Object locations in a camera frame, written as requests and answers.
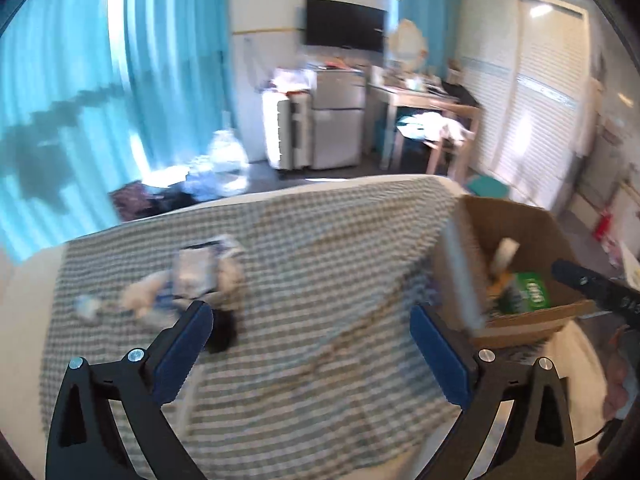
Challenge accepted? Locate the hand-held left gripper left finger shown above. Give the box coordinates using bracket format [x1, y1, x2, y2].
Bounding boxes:
[45, 300, 215, 480]

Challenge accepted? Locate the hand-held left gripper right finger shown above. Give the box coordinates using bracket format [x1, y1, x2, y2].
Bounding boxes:
[410, 304, 576, 480]

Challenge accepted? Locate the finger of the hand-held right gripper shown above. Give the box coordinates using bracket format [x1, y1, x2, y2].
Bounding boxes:
[551, 259, 640, 332]

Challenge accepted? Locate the green white medicine box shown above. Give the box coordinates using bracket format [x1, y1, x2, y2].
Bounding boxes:
[495, 271, 553, 317]

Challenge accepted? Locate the white printed pouch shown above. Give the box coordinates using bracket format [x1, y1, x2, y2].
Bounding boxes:
[175, 237, 238, 302]

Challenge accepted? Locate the large cardboard box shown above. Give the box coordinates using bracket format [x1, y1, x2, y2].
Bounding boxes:
[432, 194, 598, 351]

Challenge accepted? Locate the person's right hand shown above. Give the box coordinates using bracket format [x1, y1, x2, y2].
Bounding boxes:
[604, 327, 640, 421]

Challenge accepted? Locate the grey white checkered cloth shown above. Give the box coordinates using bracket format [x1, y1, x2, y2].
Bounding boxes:
[40, 175, 473, 476]

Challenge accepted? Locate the teal bin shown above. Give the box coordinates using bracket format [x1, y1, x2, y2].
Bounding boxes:
[467, 175, 511, 200]

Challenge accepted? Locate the dark patterned cloth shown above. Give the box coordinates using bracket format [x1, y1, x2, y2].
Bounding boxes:
[110, 182, 166, 221]

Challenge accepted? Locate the pack of water bottles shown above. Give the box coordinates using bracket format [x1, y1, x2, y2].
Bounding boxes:
[182, 157, 236, 196]

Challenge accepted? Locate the white louvered wardrobe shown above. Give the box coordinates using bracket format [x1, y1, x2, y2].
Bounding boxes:
[460, 0, 593, 211]

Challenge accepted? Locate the wooden chair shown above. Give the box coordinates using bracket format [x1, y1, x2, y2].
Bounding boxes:
[395, 110, 476, 176]

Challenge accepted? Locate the large clear water jug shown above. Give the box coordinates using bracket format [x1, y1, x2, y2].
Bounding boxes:
[207, 130, 249, 186]

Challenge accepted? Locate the light clothes pile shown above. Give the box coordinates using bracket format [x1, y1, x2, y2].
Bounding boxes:
[397, 112, 473, 143]

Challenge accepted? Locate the black bag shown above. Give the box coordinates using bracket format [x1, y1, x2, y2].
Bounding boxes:
[445, 82, 481, 106]

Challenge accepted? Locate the white suitcase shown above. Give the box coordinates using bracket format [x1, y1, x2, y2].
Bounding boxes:
[262, 87, 313, 171]

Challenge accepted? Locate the silver small fridge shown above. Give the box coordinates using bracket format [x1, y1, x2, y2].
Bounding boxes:
[311, 67, 367, 171]

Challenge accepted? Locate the wooden desk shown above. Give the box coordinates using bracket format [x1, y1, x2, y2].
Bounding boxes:
[367, 77, 483, 181]

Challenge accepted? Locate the clear plastic bag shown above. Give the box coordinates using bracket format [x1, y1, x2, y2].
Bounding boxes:
[272, 65, 318, 93]

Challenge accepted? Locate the oval wooden mirror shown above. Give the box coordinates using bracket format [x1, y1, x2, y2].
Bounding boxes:
[390, 19, 428, 68]

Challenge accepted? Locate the black cable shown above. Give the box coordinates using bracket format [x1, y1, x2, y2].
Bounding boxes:
[575, 419, 617, 447]

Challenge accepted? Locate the black wall television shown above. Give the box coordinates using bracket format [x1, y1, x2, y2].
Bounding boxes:
[305, 0, 388, 54]

